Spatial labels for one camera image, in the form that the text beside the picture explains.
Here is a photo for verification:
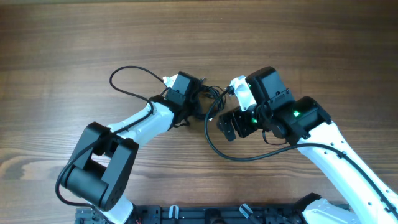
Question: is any black usb cable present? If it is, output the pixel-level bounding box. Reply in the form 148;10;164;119
194;77;227;121

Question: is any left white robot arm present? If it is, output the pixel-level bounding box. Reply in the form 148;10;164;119
56;72;203;223

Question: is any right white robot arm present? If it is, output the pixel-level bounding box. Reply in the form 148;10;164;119
217;67;397;223

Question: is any black aluminium base frame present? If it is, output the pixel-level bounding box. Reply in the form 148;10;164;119
74;203;354;224

